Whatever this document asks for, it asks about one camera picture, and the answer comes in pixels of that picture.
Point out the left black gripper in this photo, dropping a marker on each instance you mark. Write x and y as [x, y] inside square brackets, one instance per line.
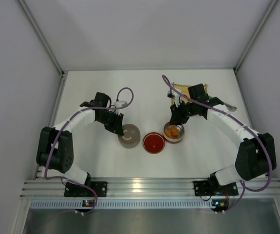
[112, 119]

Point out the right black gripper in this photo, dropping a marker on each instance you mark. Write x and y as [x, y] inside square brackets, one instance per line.
[181, 110]

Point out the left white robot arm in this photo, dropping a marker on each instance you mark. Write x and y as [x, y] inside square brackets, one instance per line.
[56, 144]

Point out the grey round lid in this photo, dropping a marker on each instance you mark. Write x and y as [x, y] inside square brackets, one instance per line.
[130, 130]

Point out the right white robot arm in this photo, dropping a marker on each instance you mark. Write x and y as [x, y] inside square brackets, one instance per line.
[256, 152]

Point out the red round lid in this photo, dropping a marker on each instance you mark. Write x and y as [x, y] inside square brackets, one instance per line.
[153, 143]

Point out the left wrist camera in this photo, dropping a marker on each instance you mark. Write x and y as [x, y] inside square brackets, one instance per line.
[119, 104]

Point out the metal tongs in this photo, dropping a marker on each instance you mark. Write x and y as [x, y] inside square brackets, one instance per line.
[231, 108]

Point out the bamboo mat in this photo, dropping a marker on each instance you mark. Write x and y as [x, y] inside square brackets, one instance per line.
[181, 89]

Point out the steel round container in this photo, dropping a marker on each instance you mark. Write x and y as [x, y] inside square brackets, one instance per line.
[173, 139]
[129, 142]

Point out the aluminium rail frame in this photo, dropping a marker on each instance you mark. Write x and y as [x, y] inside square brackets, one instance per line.
[136, 193]

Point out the orange fried food piece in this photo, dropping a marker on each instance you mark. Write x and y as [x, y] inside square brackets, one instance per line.
[175, 131]

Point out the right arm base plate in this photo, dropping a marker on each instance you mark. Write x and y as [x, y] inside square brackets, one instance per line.
[203, 188]

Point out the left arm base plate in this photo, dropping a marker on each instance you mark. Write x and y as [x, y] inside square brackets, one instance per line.
[99, 187]

